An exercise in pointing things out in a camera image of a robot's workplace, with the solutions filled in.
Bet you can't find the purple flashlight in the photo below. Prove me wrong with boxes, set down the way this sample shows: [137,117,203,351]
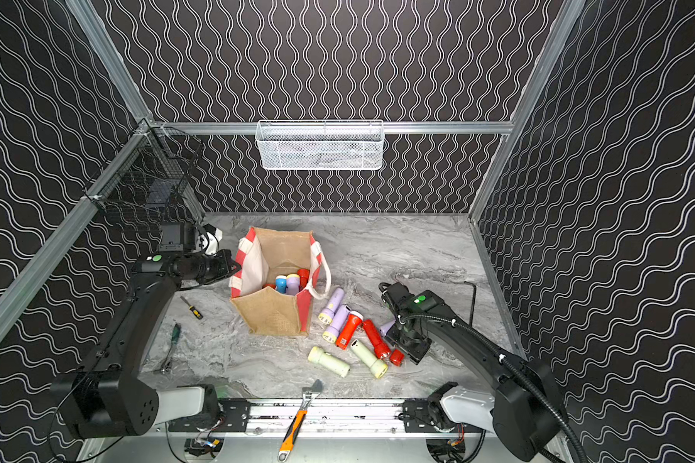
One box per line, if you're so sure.
[286,273,301,295]
[318,287,345,325]
[322,305,350,343]
[379,320,395,337]

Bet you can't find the red jute Christmas tote bag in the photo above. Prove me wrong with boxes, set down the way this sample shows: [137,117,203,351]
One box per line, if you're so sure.
[230,227,333,337]

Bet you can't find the red flashlight white ring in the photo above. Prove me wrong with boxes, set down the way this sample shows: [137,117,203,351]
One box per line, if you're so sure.
[335,309,364,351]

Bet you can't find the green flashlight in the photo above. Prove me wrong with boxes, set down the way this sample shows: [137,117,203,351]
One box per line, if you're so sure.
[308,346,350,378]
[349,339,388,379]

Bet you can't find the red flashlight top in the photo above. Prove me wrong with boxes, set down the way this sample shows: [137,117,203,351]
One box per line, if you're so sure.
[297,268,311,291]

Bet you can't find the blue white flashlight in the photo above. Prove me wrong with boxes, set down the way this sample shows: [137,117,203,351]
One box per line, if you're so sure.
[275,275,287,294]

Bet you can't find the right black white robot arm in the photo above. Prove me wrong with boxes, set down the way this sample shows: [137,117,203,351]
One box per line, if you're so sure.
[379,283,588,462]

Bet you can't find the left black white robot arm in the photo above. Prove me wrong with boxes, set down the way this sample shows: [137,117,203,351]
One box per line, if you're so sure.
[50,223,241,439]

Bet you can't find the small yellow black screwdriver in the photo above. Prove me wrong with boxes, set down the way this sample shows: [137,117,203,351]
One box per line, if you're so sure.
[181,296,204,320]

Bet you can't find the black hex key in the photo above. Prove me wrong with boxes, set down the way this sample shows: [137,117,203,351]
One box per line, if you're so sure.
[463,281,478,326]

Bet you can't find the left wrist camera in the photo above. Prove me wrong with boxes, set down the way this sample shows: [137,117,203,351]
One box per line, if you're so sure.
[198,224,223,256]

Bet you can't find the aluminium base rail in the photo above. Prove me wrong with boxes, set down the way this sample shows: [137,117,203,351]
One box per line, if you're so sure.
[100,387,559,444]

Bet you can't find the black wire mesh basket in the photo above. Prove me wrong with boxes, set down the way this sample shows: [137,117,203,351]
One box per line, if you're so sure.
[85,125,206,231]

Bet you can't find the orange handled adjustable wrench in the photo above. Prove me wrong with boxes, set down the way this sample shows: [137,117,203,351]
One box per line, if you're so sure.
[278,379,324,462]

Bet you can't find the white wire mesh basket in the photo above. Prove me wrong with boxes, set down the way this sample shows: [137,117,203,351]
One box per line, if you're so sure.
[255,120,386,171]

